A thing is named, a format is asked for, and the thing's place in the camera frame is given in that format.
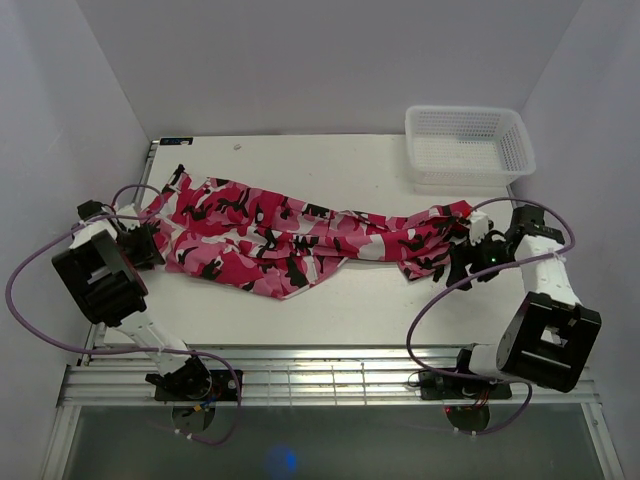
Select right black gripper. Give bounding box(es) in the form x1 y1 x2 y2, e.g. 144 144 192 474
446 229 519 290

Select pink camouflage trousers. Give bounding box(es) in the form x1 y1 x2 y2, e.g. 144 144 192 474
145 166 471 300

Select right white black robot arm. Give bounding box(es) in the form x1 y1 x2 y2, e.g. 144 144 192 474
446 205 601 397

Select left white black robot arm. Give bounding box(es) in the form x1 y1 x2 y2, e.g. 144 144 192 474
52 200 212 400

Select white plastic mesh basket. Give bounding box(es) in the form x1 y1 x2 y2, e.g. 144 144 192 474
405 105 536 187

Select small label sticker on table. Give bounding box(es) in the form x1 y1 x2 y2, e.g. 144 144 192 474
159 137 193 146

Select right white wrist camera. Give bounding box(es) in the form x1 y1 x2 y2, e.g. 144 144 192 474
467 210 493 246

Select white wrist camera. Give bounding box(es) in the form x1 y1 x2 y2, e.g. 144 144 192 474
467 210 493 246
114 204 142 231

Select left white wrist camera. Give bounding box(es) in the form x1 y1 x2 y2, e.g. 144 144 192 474
114 204 142 231

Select aluminium frame rail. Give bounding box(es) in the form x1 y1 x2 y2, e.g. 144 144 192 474
57 347 601 409

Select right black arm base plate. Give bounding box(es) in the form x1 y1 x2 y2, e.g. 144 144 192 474
418 370 512 400

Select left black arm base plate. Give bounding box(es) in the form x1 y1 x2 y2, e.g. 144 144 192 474
153 369 244 403

